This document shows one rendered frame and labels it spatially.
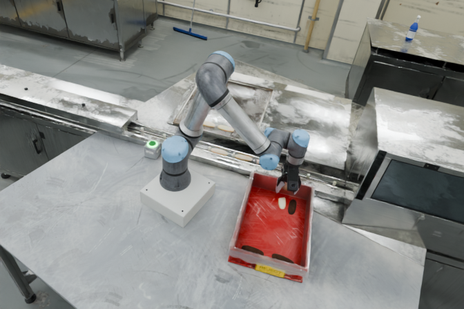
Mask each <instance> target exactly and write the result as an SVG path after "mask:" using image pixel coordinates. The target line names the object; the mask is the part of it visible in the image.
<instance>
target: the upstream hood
mask: <svg viewBox="0 0 464 309"><path fill-rule="evenodd" d="M0 100H3V101H7V102H10V103H14V104H17V105H20V106H24V107H27V108H32V109H34V110H38V111H42V112H46V113H48V114H53V115H56V116H58V117H63V118H66V119H70V120H73V121H78V122H80V123H84V124H88V125H90V126H94V127H98V128H102V129H105V130H109V131H112V132H116V133H119V134H123V133H124V132H125V131H126V130H127V129H128V128H127V126H128V125H129V124H130V123H131V121H132V120H133V121H135V120H138V116H137V110H135V109H132V108H127V107H124V106H119V105H117V104H114V103H109V102H106V101H101V100H99V99H94V98H90V97H86V96H83V95H80V94H75V93H72V92H68V91H65V90H60V89H57V88H53V87H50V86H45V85H42V84H39V83H35V82H31V81H27V80H24V79H20V78H16V77H12V76H9V75H6V74H1V73H0Z"/></svg>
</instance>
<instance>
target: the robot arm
mask: <svg viewBox="0 0 464 309"><path fill-rule="evenodd" d="M234 70H235V62H234V60H233V58H232V57H231V56H230V55H229V54H228V53H226V52H223V51H216V52H214V53H212V54H210V55H209V57H208V59H207V60H206V61H205V62H204V63H203V64H202V65H201V66H200V67H199V69H198V70H197V72H196V76H195V82H196V86H197V92H196V94H195V97H194V99H193V102H192V104H191V107H190V108H189V111H188V114H187V116H186V118H185V119H183V120H181V122H180V124H179V126H178V129H177V131H176V133H175V134H174V135H173V136H172V137H169V138H167V139H166V140H165V141H164V142H163V144H162V171H161V173H160V175H159V183H160V185H161V187H163V189H165V190H167V191H171V192H178V191H181V190H184V189H186V188H187V187H188V186H189V185H190V183H191V173H190V172H189V169H188V159H189V157H190V155H191V153H192V151H193V150H194V148H195V147H196V145H197V143H198V142H199V141H200V139H201V138H202V133H203V127H202V126H203V124H204V121H205V119H206V117H207V115H208V113H209V111H210V109H211V108H215V109H216V110H217V111H218V112H219V113H220V114H221V115H222V116H223V117H224V118H225V120H226V121H227V122H228V123H229V124H230V125H231V127H232V128H233V129H234V130H235V131H236V132H237V133H238V134H239V135H240V136H241V137H242V138H243V139H244V141H245V142H246V143H247V144H248V145H249V146H250V148H251V149H252V150H253V151H254V152H255V153H256V154H257V155H258V156H259V158H260V159H259V163H260V166H261V167H262V168H263V169H265V170H274V169H276V167H277V165H278V163H279V161H280V155H281V152H282V149H286V150H288V154H286V156H287V160H286V162H283V163H282V168H281V173H282V175H281V176H280V177H278V179H277V184H276V188H275V191H276V193H278V192H279V191H280V190H281V187H283V186H284V185H285V183H284V182H287V190H288V191H291V192H293V194H294V195H295V194H296V193H297V191H298V190H299V188H300V186H301V179H300V175H299V174H298V173H299V167H300V166H301V165H302V162H303V161H304V158H305V153H306V151H307V147H308V145H309V140H310V135H309V133H308V132H307V131H305V130H301V129H300V130H299V129H297V130H295V131H294V132H293V133H291V132H285V131H283V130H278V129H276V128H266V129H265V131H264V134H263V133H262V131H261V130H260V129H259V128H258V127H257V126H256V125H255V124H254V122H253V121H252V120H251V119H250V118H249V116H248V115H247V114H246V113H245V112H244V111H243V109H241V107H240V106H239V105H238V104H237V103H236V102H235V101H234V99H233V98H232V97H231V96H230V91H229V89H228V88H227V87H226V84H227V82H228V80H229V78H230V76H231V75H232V74H233V72H234Z"/></svg>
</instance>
